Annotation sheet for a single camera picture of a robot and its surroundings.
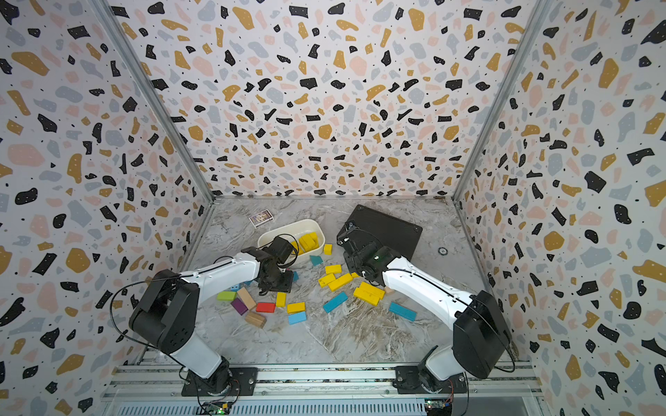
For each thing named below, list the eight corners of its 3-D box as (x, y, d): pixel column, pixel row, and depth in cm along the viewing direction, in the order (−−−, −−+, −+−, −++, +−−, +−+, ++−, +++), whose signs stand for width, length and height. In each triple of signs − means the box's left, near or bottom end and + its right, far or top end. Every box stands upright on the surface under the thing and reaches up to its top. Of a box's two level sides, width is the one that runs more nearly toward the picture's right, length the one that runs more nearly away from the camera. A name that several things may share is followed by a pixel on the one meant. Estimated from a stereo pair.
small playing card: (255, 228, 112) (254, 224, 111) (250, 219, 115) (248, 216, 114) (273, 219, 116) (272, 215, 114) (268, 211, 119) (267, 208, 117)
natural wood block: (245, 320, 87) (243, 318, 85) (251, 312, 89) (249, 309, 87) (262, 328, 86) (260, 326, 84) (267, 320, 87) (265, 317, 85)
